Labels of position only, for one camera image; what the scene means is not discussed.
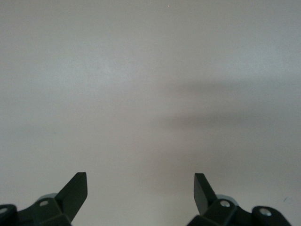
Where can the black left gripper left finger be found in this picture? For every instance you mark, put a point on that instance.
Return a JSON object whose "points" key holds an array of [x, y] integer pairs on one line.
{"points": [[70, 200]]}

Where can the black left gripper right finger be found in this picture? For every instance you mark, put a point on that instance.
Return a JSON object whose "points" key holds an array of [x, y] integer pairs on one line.
{"points": [[202, 200]]}

